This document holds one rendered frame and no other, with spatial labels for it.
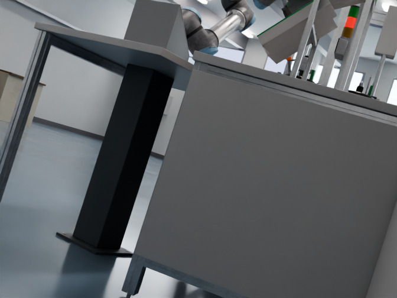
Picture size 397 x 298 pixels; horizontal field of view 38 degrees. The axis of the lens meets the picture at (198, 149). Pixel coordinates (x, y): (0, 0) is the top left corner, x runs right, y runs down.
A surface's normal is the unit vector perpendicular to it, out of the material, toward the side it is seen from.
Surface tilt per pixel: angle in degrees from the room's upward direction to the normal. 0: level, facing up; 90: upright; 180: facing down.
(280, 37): 135
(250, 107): 90
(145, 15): 90
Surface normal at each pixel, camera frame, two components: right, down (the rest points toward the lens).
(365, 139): -0.25, -0.08
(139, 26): -0.52, -0.17
